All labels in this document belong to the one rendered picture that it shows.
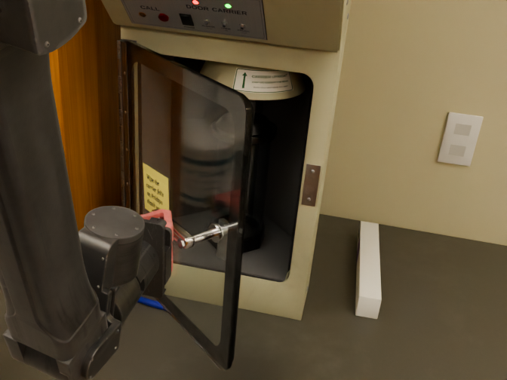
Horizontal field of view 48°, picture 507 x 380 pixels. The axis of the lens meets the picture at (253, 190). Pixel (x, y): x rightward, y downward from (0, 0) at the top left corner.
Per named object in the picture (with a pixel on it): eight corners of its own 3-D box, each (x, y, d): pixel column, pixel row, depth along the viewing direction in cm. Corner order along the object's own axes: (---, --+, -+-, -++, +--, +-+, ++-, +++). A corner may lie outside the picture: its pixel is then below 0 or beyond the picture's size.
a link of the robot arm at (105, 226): (5, 350, 53) (85, 387, 51) (7, 249, 47) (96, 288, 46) (81, 281, 63) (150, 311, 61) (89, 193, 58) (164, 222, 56)
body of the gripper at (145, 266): (168, 217, 65) (144, 251, 58) (167, 289, 69) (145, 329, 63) (115, 207, 66) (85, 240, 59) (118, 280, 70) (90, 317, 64)
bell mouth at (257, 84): (213, 64, 102) (215, 32, 99) (311, 77, 99) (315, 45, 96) (181, 90, 86) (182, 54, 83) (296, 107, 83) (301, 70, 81)
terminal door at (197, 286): (131, 266, 100) (126, 37, 82) (231, 374, 79) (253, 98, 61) (127, 268, 100) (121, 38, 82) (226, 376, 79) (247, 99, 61)
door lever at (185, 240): (182, 213, 79) (182, 197, 77) (221, 245, 72) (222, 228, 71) (148, 223, 76) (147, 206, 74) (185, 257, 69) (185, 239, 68)
